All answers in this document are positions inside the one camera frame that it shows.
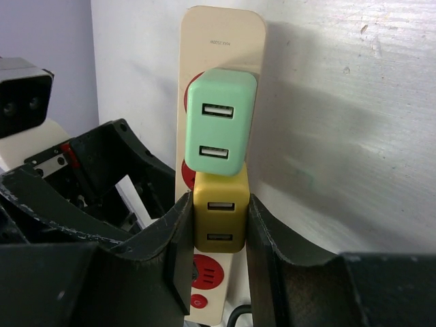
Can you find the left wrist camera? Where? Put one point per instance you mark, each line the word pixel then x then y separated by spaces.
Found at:
pixel 25 95

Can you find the green USB charger plug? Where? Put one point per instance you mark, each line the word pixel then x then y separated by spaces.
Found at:
pixel 220 104

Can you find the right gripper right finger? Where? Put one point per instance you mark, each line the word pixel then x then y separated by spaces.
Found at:
pixel 294 282

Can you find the yellow USB charger plug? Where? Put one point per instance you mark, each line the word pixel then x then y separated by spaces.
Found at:
pixel 220 208

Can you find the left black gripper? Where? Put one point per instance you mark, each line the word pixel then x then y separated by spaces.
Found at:
pixel 56 188

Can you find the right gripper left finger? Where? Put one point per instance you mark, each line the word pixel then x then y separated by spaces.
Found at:
pixel 145 281

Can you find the beige power strip red sockets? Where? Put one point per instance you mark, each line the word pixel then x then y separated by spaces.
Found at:
pixel 221 58

